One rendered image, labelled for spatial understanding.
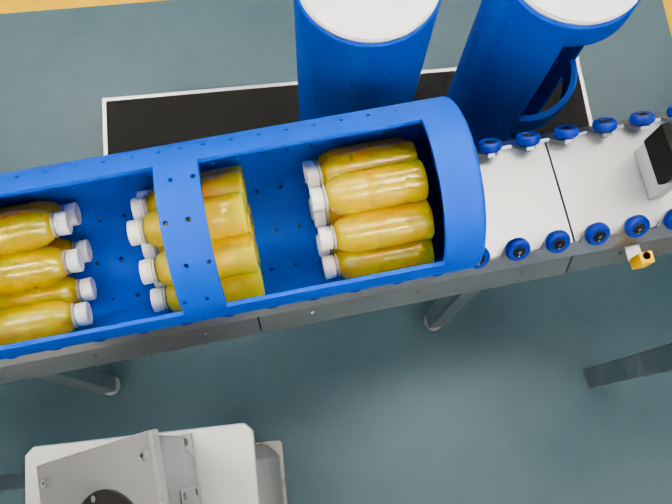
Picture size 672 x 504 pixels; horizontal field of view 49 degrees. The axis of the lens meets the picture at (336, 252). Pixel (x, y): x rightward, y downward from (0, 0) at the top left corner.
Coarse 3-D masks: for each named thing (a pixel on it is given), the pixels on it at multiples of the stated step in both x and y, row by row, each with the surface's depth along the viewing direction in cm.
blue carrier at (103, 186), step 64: (320, 128) 112; (384, 128) 111; (448, 128) 110; (0, 192) 107; (64, 192) 125; (128, 192) 128; (192, 192) 105; (256, 192) 132; (448, 192) 108; (128, 256) 131; (192, 256) 105; (448, 256) 113; (128, 320) 123; (192, 320) 115
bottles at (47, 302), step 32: (320, 160) 126; (320, 224) 123; (0, 256) 118; (32, 256) 117; (64, 256) 119; (320, 256) 128; (352, 256) 120; (384, 256) 120; (416, 256) 121; (0, 288) 117; (32, 288) 119; (64, 288) 122; (96, 288) 127; (160, 288) 120; (224, 288) 118; (256, 288) 119; (0, 320) 116; (32, 320) 116; (64, 320) 117
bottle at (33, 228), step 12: (0, 216) 115; (12, 216) 115; (24, 216) 115; (36, 216) 116; (48, 216) 117; (0, 228) 114; (12, 228) 114; (24, 228) 114; (36, 228) 115; (48, 228) 116; (0, 240) 114; (12, 240) 115; (24, 240) 115; (36, 240) 116; (48, 240) 117; (0, 252) 116; (12, 252) 117
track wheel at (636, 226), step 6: (636, 216) 133; (642, 216) 133; (630, 222) 133; (636, 222) 133; (642, 222) 133; (648, 222) 133; (624, 228) 135; (630, 228) 133; (636, 228) 134; (642, 228) 134; (648, 228) 134; (630, 234) 134; (636, 234) 135; (642, 234) 135
